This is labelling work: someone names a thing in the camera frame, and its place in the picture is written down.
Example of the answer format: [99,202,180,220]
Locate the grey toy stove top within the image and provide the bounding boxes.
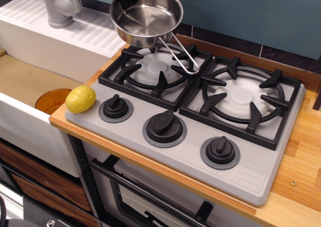
[65,43,305,206]

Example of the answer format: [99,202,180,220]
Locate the grey toy faucet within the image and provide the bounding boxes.
[44,0,81,29]

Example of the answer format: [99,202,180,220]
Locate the black cable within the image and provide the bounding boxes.
[0,198,7,221]

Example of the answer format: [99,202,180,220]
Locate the wooden drawer fronts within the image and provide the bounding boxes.
[1,139,99,226]

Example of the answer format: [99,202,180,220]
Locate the black middle stove knob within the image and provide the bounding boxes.
[142,110,187,148]

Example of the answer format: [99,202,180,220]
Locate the white toy sink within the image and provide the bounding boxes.
[1,0,125,177]

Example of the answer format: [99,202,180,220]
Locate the stainless steel pan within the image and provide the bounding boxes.
[109,0,200,75]

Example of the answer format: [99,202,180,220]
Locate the black left burner grate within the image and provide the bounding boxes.
[98,43,213,111]

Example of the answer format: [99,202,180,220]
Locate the black burner grate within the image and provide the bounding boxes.
[180,56,305,150]
[98,43,213,111]

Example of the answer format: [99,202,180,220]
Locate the black right stove knob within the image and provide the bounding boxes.
[200,136,241,170]

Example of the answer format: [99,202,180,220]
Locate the black left stove knob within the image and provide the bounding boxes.
[99,94,133,124]

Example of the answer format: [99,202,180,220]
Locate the oven door with black handle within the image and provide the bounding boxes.
[83,143,259,226]

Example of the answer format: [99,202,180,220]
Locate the black stove knob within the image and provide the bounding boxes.
[99,94,133,124]
[142,110,187,148]
[200,136,241,170]

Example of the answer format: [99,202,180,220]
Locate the yellow toy potato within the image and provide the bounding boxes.
[65,85,96,114]

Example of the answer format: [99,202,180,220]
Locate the black right burner grate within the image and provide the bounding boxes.
[180,56,305,150]

